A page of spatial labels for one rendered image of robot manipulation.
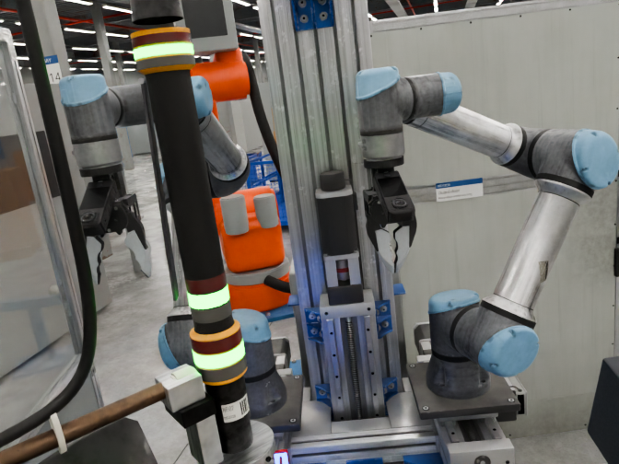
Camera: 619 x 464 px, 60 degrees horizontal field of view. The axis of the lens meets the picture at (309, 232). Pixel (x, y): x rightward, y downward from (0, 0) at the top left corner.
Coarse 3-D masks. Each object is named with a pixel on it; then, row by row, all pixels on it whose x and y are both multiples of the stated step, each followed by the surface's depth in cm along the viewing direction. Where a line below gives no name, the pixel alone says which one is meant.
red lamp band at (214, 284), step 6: (216, 276) 43; (222, 276) 44; (186, 282) 44; (192, 282) 43; (198, 282) 43; (204, 282) 43; (210, 282) 43; (216, 282) 43; (222, 282) 44; (186, 288) 44; (192, 288) 43; (198, 288) 43; (204, 288) 43; (210, 288) 43; (216, 288) 43; (198, 294) 43
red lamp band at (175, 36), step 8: (160, 32) 38; (168, 32) 38; (176, 32) 38; (184, 32) 39; (136, 40) 38; (144, 40) 38; (152, 40) 38; (160, 40) 38; (168, 40) 38; (176, 40) 38; (184, 40) 39
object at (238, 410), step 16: (144, 0) 38; (160, 0) 38; (176, 0) 39; (144, 16) 38; (160, 16) 38; (176, 16) 41; (240, 384) 46; (224, 400) 46; (240, 400) 46; (224, 416) 46; (240, 416) 46; (224, 432) 47; (240, 432) 47; (224, 448) 47; (240, 448) 47
